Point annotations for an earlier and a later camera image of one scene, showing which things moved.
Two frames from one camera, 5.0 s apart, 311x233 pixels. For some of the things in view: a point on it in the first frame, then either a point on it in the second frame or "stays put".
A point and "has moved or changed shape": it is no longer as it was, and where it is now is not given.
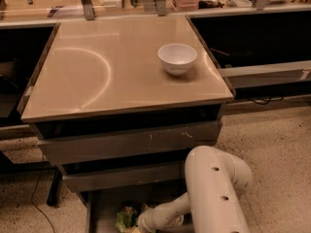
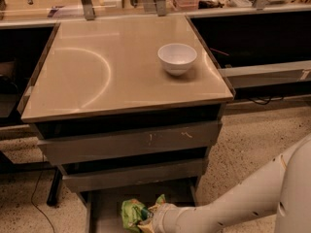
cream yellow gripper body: x=145 y=221 → x=160 y=215
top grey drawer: x=90 y=146 stays put
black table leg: x=54 y=189 stays put
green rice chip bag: x=126 y=219 has moved or changed shape
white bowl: x=177 y=57 stays put
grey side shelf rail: x=263 y=74 stays put
